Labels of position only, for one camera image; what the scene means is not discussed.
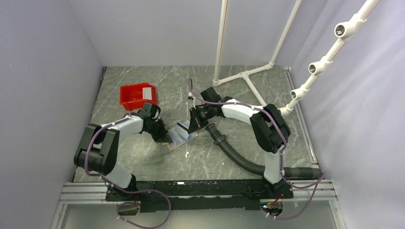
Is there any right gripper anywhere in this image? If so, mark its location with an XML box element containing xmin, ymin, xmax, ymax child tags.
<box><xmin>188</xmin><ymin>104</ymin><xmax>214</xmax><ymax>134</ymax></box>

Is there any tan leather card holder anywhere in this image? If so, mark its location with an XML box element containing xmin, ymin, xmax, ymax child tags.
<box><xmin>165</xmin><ymin>127</ymin><xmax>198</xmax><ymax>151</ymax></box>

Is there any red plastic bin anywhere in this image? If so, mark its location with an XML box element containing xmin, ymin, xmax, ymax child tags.
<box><xmin>119</xmin><ymin>83</ymin><xmax>157</xmax><ymax>111</ymax></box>

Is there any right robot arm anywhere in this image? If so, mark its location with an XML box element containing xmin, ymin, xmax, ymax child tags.
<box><xmin>188</xmin><ymin>96</ymin><xmax>291</xmax><ymax>198</ymax></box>

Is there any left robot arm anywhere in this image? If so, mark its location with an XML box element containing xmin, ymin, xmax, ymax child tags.
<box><xmin>74</xmin><ymin>103</ymin><xmax>173</xmax><ymax>200</ymax></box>

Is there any stack of white cards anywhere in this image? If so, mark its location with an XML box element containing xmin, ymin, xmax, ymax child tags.
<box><xmin>142</xmin><ymin>87</ymin><xmax>153</xmax><ymax>100</ymax></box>

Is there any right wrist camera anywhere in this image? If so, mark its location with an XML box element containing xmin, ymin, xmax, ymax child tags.
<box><xmin>200</xmin><ymin>87</ymin><xmax>221</xmax><ymax>103</ymax></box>

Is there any black corrugated hose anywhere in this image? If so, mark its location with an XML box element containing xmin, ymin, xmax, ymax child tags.
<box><xmin>205</xmin><ymin>123</ymin><xmax>322</xmax><ymax>178</ymax></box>

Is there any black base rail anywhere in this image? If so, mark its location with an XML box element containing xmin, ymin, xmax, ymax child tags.
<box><xmin>106</xmin><ymin>178</ymin><xmax>293</xmax><ymax>213</ymax></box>

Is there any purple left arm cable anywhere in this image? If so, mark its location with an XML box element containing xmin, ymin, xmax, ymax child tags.
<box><xmin>84</xmin><ymin>114</ymin><xmax>172</xmax><ymax>229</ymax></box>

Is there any white PVC pipe frame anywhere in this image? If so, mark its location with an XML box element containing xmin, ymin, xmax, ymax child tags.
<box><xmin>211</xmin><ymin>0</ymin><xmax>379</xmax><ymax>105</ymax></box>

